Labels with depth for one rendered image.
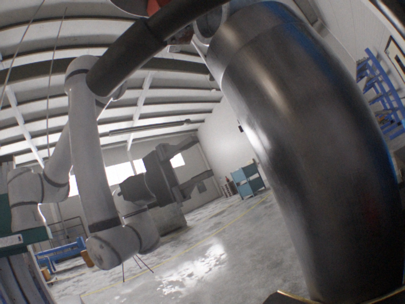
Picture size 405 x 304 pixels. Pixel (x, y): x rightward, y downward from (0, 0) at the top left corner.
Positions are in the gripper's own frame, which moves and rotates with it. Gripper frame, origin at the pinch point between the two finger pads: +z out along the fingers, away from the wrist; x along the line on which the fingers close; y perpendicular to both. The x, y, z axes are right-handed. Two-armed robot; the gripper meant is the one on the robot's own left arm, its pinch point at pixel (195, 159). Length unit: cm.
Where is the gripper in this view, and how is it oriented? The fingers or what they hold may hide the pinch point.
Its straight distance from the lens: 36.4
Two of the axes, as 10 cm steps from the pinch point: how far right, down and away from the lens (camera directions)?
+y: 5.1, -0.3, 8.6
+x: 4.0, 8.9, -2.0
